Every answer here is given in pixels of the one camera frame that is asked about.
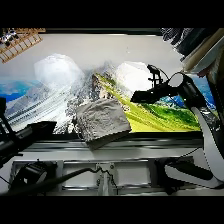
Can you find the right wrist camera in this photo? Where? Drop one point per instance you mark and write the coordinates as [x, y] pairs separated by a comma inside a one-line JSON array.
[[154, 75]]

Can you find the heap of clothes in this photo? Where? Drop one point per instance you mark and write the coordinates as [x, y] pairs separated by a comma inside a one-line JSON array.
[[196, 45]]

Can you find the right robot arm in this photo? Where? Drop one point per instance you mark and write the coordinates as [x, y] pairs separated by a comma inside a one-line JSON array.
[[211, 140]]

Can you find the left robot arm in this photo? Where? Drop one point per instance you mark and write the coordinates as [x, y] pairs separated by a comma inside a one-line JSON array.
[[20, 140]]

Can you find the beige garment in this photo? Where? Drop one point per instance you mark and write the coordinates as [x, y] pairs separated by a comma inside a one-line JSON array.
[[101, 121]]

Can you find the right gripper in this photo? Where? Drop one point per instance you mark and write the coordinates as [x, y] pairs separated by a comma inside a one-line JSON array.
[[145, 96]]

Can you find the silver frame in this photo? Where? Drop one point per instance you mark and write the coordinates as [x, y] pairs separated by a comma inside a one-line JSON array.
[[133, 173]]

